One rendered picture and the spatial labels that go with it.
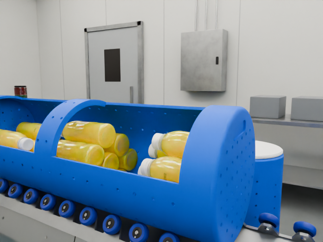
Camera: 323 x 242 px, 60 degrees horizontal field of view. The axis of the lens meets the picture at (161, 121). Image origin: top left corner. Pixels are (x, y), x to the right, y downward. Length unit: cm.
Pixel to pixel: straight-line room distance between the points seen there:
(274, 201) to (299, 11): 307
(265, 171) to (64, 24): 530
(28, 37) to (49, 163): 574
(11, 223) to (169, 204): 57
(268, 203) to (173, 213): 59
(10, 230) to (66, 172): 34
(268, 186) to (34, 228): 74
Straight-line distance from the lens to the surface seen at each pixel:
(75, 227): 77
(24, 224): 92
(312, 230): 71
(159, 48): 448
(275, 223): 72
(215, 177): 47
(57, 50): 604
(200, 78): 389
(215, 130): 50
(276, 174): 106
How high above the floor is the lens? 128
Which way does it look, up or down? 8 degrees down
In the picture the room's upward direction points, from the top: straight up
